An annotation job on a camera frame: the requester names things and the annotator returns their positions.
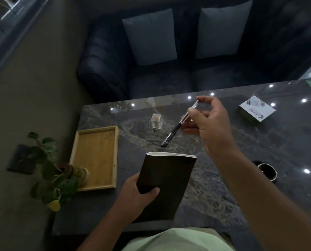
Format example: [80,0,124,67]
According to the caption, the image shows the dark brown notebook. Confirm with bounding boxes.
[133,152,197,223]

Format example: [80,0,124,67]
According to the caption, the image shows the person's light green shirt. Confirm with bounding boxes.
[122,227,235,251]

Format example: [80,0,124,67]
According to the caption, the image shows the person's right hand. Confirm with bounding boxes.
[181,96,235,158]

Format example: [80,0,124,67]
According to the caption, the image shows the white paper box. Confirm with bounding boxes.
[239,96,276,125]

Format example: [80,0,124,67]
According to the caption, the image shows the grey cushion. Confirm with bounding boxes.
[122,8,178,66]
[195,0,253,59]

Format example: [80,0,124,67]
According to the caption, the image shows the person's left hand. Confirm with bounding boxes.
[115,173,160,224]

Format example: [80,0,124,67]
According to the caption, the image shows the black round ashtray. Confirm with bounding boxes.
[252,161,279,183]

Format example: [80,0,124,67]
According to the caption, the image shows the person's right forearm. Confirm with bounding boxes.
[209,144,311,251]

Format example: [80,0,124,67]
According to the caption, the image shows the dark wall socket plate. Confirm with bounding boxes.
[7,144,37,175]

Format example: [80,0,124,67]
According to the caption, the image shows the green potted plant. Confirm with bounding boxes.
[27,132,89,212]

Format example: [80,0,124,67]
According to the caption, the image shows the clear toothpick holder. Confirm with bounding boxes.
[151,113,162,131]

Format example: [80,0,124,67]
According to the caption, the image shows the person's left forearm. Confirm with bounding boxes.
[76,214,141,251]

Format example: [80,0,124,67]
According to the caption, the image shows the black ballpoint pen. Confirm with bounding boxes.
[161,100,200,148]

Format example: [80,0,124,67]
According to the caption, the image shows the wooden tray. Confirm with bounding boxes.
[69,125,119,192]

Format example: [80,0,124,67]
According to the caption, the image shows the dark blue sofa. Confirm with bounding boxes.
[77,0,311,102]

